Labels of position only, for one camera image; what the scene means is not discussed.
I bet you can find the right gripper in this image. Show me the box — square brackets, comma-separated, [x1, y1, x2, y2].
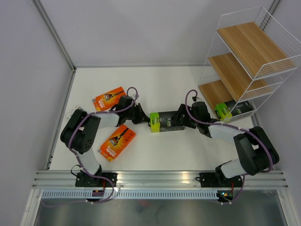
[171, 103, 200, 129]

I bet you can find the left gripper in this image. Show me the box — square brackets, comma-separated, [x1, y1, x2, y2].
[125, 104, 151, 125]

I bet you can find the black green razor box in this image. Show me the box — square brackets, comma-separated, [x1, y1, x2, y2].
[150, 111, 184, 133]
[214, 100, 257, 123]

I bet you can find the orange razor box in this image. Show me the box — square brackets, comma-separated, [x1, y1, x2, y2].
[92, 87, 126, 111]
[98, 125, 136, 162]

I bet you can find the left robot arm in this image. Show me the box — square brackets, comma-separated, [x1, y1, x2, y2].
[60, 95, 150, 187]

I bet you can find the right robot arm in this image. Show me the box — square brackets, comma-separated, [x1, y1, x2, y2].
[172, 101, 279, 187]

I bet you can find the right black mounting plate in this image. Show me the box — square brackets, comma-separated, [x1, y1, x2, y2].
[195, 172, 242, 188]

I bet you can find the black mounting plate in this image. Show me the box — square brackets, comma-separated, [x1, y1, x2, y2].
[75, 172, 118, 188]
[195, 172, 242, 188]

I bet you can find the white Gillette razor pack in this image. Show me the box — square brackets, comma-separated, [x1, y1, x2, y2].
[64, 106, 81, 120]

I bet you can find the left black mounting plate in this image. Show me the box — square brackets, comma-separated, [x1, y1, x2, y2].
[75, 172, 118, 188]

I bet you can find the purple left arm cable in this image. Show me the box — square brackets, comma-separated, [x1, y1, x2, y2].
[41, 87, 139, 208]

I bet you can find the white wire wooden shelf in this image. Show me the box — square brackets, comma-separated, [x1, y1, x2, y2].
[198, 7, 301, 116]

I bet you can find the white slotted cable duct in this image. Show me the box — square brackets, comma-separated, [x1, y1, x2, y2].
[42, 189, 232, 200]

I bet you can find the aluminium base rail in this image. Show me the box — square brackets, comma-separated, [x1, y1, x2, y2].
[32, 170, 289, 190]

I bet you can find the aluminium corner frame post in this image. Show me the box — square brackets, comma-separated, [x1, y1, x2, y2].
[32, 0, 76, 72]

